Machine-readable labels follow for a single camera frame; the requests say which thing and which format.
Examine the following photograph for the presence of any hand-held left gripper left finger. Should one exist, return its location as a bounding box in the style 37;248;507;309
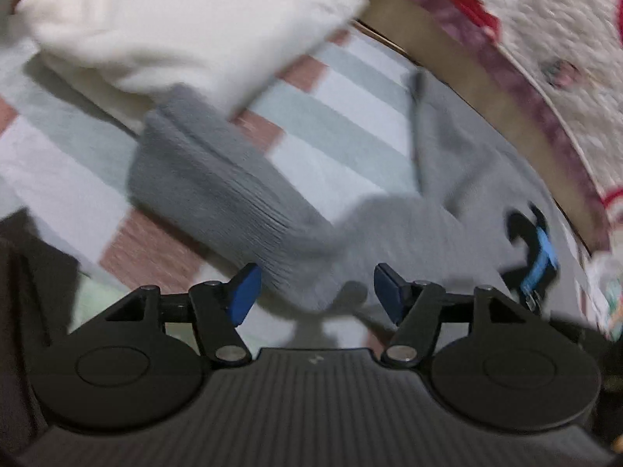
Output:
69;263;262;365

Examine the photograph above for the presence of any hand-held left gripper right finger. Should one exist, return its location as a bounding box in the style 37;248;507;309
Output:
373;263;561;369

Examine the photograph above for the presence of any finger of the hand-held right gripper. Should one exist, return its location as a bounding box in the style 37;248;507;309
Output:
505;203;559;273
500;263;553;314

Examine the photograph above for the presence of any grey knit sweater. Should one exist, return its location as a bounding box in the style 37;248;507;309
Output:
127;69;592;324

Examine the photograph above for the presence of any colourful floral cloth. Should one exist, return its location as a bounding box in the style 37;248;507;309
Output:
577;246;623;344

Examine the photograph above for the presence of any light green cloth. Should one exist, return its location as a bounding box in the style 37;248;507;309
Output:
72;272;128;334

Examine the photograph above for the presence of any striped bed sheet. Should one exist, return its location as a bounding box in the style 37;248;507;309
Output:
0;0;424;351

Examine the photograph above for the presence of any cream printed fleece blanket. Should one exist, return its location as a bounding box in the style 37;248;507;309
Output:
336;0;623;249

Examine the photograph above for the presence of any cream folded garment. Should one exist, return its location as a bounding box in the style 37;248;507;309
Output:
14;0;369;133

